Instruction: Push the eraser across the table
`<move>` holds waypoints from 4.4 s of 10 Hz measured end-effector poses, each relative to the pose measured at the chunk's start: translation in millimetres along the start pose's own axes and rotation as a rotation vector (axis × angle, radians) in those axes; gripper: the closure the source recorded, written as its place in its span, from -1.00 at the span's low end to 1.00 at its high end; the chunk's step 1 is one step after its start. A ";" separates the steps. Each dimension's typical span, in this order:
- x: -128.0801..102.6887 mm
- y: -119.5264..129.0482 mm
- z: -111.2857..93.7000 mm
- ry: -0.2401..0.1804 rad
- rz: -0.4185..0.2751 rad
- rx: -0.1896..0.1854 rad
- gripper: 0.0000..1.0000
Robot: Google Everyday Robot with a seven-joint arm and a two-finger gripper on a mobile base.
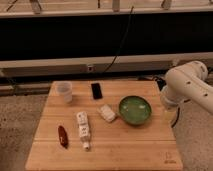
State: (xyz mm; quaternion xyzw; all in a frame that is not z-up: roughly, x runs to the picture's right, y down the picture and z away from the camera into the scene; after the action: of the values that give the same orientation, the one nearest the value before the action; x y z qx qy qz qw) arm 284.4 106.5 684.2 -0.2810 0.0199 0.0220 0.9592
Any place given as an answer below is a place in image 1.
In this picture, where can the yellow stick end effector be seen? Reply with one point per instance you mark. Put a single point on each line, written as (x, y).
(169, 115)

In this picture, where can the dark red chili pepper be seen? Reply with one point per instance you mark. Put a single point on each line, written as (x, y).
(63, 139)

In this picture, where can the clear plastic cup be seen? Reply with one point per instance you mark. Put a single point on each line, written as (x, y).
(64, 89)

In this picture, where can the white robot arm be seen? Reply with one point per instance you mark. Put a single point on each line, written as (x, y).
(187, 81)

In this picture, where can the white remote controller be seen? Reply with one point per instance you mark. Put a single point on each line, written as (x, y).
(84, 129)

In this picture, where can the wooden cutting board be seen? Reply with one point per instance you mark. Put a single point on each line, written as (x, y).
(114, 146)

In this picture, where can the green bowl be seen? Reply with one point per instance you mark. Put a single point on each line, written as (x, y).
(134, 110)

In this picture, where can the black smartphone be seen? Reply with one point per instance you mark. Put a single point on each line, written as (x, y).
(96, 90)

